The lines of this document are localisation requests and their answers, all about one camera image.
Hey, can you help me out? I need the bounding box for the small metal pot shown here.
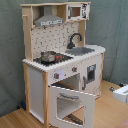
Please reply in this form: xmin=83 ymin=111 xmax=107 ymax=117
xmin=41 ymin=51 xmax=56 ymax=62

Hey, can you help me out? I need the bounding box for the black toy stovetop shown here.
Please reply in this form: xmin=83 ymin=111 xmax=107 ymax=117
xmin=34 ymin=53 xmax=71 ymax=66

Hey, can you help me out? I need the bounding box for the black toy faucet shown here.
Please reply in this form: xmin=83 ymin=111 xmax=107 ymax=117
xmin=67 ymin=33 xmax=82 ymax=49

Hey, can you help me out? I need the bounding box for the right red stove knob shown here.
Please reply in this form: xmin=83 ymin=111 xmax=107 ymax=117
xmin=71 ymin=66 xmax=79 ymax=73

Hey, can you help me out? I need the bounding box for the red stove knob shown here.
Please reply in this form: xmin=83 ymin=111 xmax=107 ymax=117
xmin=71 ymin=66 xmax=79 ymax=73
xmin=54 ymin=73 xmax=60 ymax=79

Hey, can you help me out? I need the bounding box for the toy microwave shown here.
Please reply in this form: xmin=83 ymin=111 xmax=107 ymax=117
xmin=67 ymin=4 xmax=89 ymax=21

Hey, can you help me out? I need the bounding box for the white oven door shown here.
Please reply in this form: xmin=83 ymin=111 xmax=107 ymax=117
xmin=49 ymin=86 xmax=95 ymax=128

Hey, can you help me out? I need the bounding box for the grey toy sink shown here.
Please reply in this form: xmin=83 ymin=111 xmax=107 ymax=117
xmin=66 ymin=47 xmax=94 ymax=56

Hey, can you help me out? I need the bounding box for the white cabinet door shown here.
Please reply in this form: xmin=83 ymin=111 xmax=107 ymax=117
xmin=81 ymin=55 xmax=102 ymax=96

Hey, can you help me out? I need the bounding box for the left red stove knob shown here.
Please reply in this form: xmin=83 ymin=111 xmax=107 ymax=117
xmin=54 ymin=73 xmax=60 ymax=79

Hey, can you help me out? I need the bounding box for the grey range hood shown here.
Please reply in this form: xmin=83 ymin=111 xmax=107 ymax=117
xmin=35 ymin=6 xmax=64 ymax=27

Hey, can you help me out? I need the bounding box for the wooden toy kitchen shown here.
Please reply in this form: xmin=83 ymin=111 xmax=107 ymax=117
xmin=22 ymin=2 xmax=105 ymax=128

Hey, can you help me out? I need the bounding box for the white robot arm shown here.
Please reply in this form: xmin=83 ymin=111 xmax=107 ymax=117
xmin=110 ymin=84 xmax=128 ymax=105

